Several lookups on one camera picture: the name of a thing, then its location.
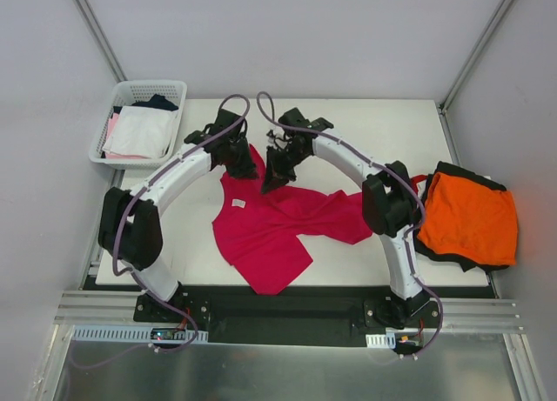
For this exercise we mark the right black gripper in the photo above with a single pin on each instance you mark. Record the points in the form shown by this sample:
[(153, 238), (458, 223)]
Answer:
[(283, 161)]

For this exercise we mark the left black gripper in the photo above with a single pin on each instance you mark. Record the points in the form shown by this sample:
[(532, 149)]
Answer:
[(238, 158)]

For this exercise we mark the magenta t shirt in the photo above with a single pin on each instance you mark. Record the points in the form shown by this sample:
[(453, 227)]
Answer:
[(258, 233)]

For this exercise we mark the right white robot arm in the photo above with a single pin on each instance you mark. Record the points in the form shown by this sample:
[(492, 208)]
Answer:
[(388, 203)]

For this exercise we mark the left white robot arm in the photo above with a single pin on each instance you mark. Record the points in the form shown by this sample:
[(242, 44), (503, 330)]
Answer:
[(130, 227)]

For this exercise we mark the dark navy cloth in basket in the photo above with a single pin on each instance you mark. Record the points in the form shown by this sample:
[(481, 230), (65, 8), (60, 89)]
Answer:
[(157, 102)]

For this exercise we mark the white cloth in basket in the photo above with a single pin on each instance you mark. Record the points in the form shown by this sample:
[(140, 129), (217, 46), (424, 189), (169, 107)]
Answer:
[(157, 125)]

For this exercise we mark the white plastic basket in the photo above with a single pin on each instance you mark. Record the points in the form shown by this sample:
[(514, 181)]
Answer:
[(127, 93)]

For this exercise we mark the pink cloth in basket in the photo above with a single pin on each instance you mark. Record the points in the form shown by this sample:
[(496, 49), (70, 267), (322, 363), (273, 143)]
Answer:
[(124, 140)]

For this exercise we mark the black folded t shirt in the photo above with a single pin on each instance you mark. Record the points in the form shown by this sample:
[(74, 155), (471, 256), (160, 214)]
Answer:
[(470, 170)]

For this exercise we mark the orange folded t shirt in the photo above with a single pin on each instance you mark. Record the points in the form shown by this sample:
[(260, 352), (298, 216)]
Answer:
[(474, 218)]

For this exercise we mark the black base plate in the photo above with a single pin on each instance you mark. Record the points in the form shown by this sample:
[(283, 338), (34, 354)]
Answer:
[(327, 316)]

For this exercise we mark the left aluminium frame post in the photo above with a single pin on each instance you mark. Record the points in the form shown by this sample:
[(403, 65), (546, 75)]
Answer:
[(101, 40)]

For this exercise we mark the aluminium frame post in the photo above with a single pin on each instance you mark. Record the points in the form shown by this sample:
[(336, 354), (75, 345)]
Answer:
[(101, 40), (493, 24)]

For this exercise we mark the right white cable duct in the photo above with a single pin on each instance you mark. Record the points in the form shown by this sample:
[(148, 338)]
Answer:
[(381, 341)]

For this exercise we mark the white cable duct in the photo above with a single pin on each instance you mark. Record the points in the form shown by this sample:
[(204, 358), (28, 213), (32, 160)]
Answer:
[(137, 334), (381, 341)]

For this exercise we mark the aluminium front rail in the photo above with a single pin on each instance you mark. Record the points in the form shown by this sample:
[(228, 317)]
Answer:
[(466, 315)]

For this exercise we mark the left white cable duct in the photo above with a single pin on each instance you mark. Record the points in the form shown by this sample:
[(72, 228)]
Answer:
[(137, 334)]

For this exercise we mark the right aluminium frame post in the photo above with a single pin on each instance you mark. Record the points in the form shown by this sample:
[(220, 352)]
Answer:
[(493, 24)]

